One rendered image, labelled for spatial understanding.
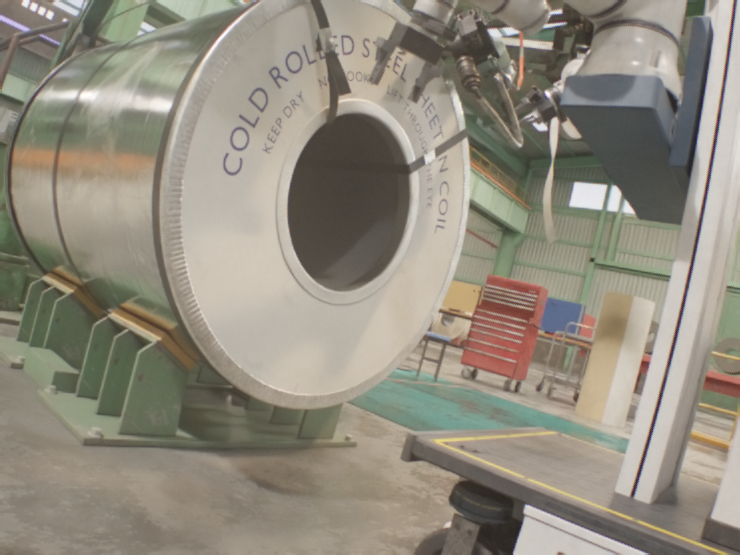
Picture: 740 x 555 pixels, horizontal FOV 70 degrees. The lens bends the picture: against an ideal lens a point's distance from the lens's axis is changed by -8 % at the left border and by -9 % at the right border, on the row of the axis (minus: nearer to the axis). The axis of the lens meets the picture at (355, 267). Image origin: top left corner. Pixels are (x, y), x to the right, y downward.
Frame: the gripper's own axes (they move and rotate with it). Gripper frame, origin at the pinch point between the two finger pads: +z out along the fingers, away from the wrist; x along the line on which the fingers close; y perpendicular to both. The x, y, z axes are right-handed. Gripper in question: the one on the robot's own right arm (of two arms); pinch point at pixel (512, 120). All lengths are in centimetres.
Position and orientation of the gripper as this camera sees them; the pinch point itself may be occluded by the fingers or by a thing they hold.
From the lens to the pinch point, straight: 198.4
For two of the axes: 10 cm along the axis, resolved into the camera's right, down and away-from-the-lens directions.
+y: -5.0, -6.2, -6.0
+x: 1.2, 6.4, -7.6
